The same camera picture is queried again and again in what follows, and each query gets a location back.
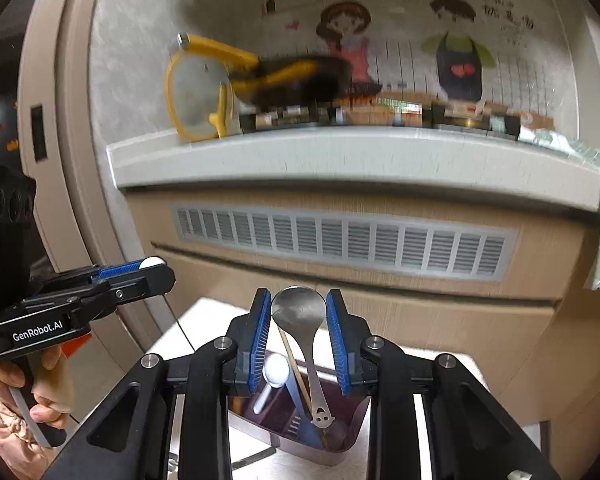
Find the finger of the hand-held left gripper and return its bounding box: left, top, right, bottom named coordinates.
left=22, top=265, right=176, bottom=323
left=50, top=258, right=151, bottom=293

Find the person's left forearm pink sleeve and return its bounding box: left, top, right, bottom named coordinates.
left=0, top=377, right=48, bottom=480

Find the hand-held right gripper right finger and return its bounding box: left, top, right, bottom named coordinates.
left=325, top=288, right=563, bottom=480

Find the gas stove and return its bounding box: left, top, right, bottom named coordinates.
left=239, top=100, right=431, bottom=132

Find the yellow rimmed glass pan lid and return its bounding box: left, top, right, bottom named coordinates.
left=166, top=54, right=237, bottom=142

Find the black wall switch plate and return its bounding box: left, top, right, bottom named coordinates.
left=29, top=104, right=49, bottom=164

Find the grey blue utensil handle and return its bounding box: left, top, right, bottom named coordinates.
left=285, top=374, right=312, bottom=422

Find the grey vent grille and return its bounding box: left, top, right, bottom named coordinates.
left=169, top=204, right=522, bottom=282

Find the grey strap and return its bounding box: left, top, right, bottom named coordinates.
left=7, top=386, right=52, bottom=448

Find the wooden chopstick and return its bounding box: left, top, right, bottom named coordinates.
left=278, top=327, right=331, bottom=451

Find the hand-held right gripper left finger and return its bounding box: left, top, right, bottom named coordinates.
left=40, top=288, right=273, bottom=480

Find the metal spoon with smiley handle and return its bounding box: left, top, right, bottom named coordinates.
left=271, top=286, right=332, bottom=429

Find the black pan with yellow handle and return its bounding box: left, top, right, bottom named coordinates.
left=178, top=33, right=355, bottom=113

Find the person's left hand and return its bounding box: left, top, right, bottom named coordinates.
left=0, top=346, right=76, bottom=432

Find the cartoon wall sticker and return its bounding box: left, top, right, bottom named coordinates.
left=260, top=0, right=543, bottom=107

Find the dark translucent utensil holder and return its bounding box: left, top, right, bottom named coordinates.
left=227, top=360, right=372, bottom=454

